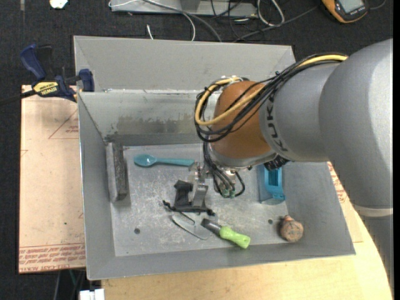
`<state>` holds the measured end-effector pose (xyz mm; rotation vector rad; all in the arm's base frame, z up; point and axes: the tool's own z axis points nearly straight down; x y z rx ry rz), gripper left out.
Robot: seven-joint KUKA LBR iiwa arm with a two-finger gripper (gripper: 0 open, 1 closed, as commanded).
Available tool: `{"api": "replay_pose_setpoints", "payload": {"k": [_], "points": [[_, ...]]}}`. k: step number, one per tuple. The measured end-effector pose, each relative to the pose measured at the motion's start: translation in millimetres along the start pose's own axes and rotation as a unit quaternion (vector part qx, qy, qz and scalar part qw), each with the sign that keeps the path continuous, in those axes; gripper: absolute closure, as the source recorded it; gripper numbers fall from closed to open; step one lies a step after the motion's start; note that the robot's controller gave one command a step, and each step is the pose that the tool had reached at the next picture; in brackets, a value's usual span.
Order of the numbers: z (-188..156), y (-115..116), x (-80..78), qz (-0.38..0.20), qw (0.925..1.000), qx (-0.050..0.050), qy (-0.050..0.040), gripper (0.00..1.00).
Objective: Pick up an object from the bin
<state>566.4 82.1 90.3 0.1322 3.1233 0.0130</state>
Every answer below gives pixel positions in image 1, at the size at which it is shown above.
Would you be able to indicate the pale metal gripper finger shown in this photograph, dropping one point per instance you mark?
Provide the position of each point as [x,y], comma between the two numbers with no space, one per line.
[200,196]
[195,171]

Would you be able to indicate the teal plastic spoon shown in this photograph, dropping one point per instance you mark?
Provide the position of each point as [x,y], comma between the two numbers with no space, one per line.
[147,160]

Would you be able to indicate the light blue plastic box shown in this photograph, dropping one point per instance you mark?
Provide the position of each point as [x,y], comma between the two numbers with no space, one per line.
[272,184]

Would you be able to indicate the grey metal bin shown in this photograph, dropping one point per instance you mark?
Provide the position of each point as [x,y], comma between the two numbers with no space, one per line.
[150,205]

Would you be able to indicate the dark green flat block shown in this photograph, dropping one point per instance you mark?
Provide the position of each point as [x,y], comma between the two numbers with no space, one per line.
[120,173]

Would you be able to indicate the brown round toy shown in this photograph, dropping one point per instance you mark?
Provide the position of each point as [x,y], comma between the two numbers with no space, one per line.
[291,229]

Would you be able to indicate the brown cardboard board, red print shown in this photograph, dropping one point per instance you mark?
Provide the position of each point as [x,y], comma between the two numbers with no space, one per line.
[50,183]

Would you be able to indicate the clear glasses with black frame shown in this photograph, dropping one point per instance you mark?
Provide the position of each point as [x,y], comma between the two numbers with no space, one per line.
[182,198]

